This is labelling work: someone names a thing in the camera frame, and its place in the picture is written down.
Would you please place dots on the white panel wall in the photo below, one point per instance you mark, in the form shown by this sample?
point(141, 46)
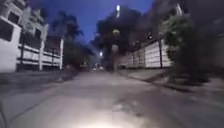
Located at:
point(151, 55)

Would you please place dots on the white building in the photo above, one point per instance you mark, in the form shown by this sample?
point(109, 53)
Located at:
point(10, 36)

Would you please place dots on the palm tree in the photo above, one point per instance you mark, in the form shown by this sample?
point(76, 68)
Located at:
point(68, 30)

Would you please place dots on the white slatted fence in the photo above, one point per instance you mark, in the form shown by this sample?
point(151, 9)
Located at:
point(46, 56)

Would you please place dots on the large dark tree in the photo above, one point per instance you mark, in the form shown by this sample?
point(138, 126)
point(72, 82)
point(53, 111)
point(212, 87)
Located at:
point(116, 23)

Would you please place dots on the raised pavement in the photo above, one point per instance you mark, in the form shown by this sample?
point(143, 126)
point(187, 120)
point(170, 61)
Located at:
point(30, 78)
point(150, 75)

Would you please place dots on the street lamp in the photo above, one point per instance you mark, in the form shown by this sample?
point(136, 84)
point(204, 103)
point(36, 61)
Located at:
point(101, 54)

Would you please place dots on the grey asphalt road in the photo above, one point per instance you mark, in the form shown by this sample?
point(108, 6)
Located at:
point(100, 96)

